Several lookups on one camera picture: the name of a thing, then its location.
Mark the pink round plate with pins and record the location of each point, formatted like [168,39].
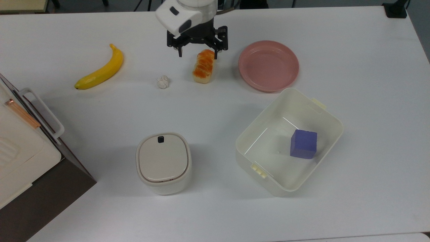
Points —
[268,65]

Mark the crumpled white paper ball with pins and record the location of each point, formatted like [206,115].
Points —
[163,82]

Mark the white plastic storage bin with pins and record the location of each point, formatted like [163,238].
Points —
[268,158]

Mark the glazed bread loaf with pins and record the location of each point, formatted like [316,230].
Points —
[204,67]

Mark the beige background table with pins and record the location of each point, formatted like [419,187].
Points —
[22,5]

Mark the yellow banana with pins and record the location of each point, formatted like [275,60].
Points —
[102,71]

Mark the white and brown oven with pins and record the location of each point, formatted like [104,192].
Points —
[23,158]

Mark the white lidded trash can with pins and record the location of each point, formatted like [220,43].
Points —
[163,163]

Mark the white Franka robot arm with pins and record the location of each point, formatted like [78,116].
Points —
[181,13]

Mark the black table clamp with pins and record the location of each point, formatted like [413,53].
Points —
[395,9]

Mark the purple cube block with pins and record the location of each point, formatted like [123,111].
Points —
[303,144]

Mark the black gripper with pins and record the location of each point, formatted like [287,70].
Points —
[201,35]

